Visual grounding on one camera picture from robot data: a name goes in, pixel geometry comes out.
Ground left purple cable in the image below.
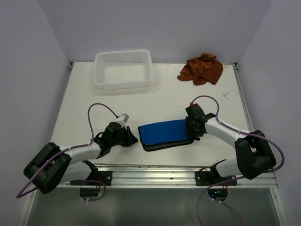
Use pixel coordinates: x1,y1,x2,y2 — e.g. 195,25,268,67
16,103,119,199

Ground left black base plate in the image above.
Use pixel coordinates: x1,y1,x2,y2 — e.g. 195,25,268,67
70,170,113,186

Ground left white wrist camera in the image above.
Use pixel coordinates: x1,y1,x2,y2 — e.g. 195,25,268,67
116,113,129,124

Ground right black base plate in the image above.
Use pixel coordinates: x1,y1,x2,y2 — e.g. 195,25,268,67
194,168,236,186

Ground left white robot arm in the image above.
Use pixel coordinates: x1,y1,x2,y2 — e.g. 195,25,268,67
24,122,138,194

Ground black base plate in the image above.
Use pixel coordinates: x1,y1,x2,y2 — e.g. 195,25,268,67
70,170,113,186
194,168,236,186

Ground brown towel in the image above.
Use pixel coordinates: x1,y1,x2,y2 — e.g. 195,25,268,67
177,53,223,86

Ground white plastic basket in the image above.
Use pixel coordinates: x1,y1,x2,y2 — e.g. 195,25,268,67
93,49,153,90

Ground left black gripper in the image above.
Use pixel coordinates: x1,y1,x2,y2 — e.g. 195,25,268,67
110,125,138,146

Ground aluminium rail frame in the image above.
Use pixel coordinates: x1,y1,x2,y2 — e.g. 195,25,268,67
17,61,289,226

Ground blue and grey towel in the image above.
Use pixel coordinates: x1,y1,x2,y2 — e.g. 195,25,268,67
138,119,200,152

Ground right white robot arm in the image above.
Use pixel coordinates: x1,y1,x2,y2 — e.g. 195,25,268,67
185,104,276,185

